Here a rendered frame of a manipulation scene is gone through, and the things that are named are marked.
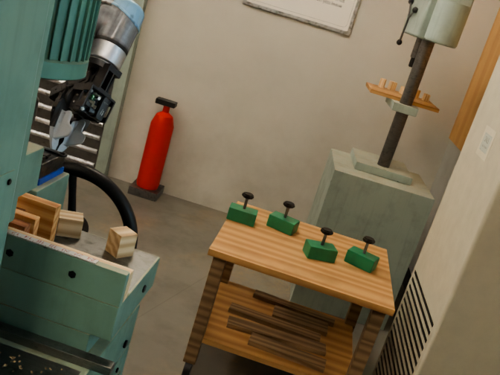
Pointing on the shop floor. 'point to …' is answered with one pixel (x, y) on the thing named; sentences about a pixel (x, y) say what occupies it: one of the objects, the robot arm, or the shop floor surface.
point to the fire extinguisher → (155, 153)
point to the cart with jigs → (319, 242)
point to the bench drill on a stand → (385, 166)
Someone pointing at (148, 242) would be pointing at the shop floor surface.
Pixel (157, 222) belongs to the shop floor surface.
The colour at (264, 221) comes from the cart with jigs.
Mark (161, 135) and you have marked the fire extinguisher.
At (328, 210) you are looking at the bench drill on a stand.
